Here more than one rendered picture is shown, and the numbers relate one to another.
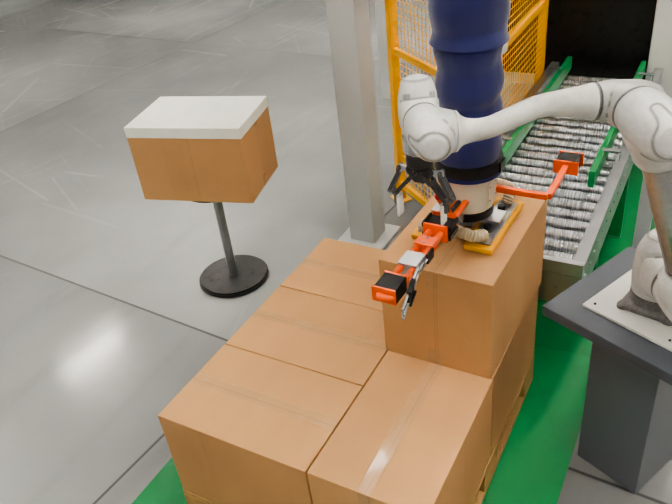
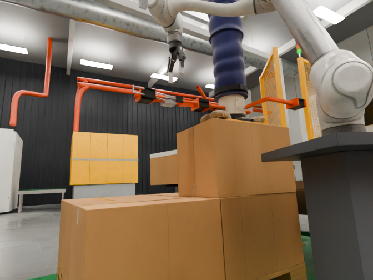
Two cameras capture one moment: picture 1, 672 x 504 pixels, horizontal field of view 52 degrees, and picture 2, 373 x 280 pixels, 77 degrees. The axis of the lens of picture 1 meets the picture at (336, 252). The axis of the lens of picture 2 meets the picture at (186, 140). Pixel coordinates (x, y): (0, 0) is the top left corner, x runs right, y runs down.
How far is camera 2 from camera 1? 193 cm
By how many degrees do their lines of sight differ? 50
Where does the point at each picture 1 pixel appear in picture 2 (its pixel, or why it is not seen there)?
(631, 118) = not seen: outside the picture
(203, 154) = (170, 161)
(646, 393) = (346, 212)
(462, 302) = (202, 139)
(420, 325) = (189, 168)
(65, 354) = not seen: hidden behind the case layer
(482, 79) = (226, 43)
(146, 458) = not seen: hidden behind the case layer
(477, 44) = (220, 27)
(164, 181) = (157, 175)
